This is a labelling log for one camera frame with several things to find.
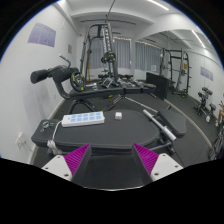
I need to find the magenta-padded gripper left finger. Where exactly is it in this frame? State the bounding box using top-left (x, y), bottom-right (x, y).
top-left (41, 143), bottom-right (92, 185)

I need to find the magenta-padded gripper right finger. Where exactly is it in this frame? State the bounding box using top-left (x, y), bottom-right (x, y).
top-left (131, 143), bottom-right (184, 186)

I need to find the white power strip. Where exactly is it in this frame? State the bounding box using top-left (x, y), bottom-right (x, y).
top-left (61, 111), bottom-right (106, 128)

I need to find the black weight plate on rack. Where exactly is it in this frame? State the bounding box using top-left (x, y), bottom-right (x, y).
top-left (100, 50), bottom-right (118, 64)

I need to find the metal key ring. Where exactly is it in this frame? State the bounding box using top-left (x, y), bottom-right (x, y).
top-left (40, 120), bottom-right (55, 133)

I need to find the white wall socket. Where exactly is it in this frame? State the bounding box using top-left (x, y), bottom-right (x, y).
top-left (13, 132), bottom-right (28, 150)

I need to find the white power strip cable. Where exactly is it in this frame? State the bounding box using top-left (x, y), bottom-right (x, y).
top-left (46, 119), bottom-right (64, 156)

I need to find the group of grey dumbbells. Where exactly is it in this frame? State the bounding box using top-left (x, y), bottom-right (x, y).
top-left (116, 77), bottom-right (144, 88)

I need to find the silver barbell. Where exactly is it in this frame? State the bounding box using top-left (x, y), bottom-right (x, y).
top-left (124, 96), bottom-right (178, 143)

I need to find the black yellow-marked weight plate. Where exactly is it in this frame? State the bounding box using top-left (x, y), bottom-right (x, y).
top-left (69, 70), bottom-right (87, 93)

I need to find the small purple wall poster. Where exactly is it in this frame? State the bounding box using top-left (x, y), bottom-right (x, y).
top-left (199, 65), bottom-right (214, 82)

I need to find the dumbbell storage rack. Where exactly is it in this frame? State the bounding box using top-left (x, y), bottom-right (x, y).
top-left (193, 87), bottom-right (218, 123)

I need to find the black weight bench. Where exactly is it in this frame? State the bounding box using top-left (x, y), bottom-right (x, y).
top-left (29, 64), bottom-right (158, 114)

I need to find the black padded box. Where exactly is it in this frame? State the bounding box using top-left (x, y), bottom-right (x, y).
top-left (145, 71), bottom-right (170, 100)

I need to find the large purple wall poster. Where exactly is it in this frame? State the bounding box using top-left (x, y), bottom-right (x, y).
top-left (27, 22), bottom-right (57, 48)

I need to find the grey cable rack machine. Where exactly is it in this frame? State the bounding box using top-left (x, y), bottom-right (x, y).
top-left (79, 23), bottom-right (120, 84)

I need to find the short ceiling strip light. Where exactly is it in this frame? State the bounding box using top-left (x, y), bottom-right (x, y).
top-left (190, 29), bottom-right (207, 49)

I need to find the long ceiling strip light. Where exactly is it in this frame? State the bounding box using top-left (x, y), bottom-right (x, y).
top-left (146, 0), bottom-right (170, 11)

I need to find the black squat rack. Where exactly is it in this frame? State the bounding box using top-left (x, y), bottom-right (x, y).
top-left (159, 48), bottom-right (192, 99)

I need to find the grey window curtain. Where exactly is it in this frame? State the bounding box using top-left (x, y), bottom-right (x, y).
top-left (89, 37), bottom-right (132, 70)
top-left (134, 41), bottom-right (162, 73)

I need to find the grey curved handle bar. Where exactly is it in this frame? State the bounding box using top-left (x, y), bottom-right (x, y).
top-left (59, 54), bottom-right (72, 69)

